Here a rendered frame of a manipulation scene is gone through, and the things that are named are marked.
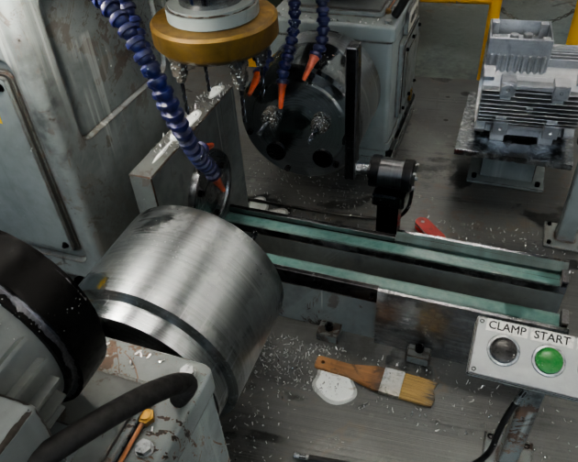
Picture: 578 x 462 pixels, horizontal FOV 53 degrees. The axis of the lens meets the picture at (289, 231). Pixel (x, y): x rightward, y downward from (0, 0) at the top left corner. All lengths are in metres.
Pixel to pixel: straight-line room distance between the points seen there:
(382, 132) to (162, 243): 0.77
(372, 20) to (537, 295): 0.64
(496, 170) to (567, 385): 0.78
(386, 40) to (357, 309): 0.57
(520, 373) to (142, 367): 0.43
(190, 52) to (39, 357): 0.47
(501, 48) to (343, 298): 0.61
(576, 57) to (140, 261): 0.96
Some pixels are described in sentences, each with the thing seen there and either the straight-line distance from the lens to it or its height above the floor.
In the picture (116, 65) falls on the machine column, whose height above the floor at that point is 1.24.
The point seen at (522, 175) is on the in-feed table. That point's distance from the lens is 1.45.
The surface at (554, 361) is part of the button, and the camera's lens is 0.75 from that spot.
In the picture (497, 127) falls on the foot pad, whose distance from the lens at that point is 1.32.
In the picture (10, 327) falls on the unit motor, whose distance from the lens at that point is 0.46.
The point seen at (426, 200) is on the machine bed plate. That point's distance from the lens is 1.37.
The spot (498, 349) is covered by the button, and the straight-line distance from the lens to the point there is 0.74.
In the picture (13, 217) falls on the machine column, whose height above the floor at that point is 1.03.
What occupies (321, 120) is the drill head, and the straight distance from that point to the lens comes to 1.11.
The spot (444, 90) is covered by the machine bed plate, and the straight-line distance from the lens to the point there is 1.82.
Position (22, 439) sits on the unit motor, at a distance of 0.43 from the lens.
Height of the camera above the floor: 1.64
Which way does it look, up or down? 41 degrees down
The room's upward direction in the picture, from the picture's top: 4 degrees counter-clockwise
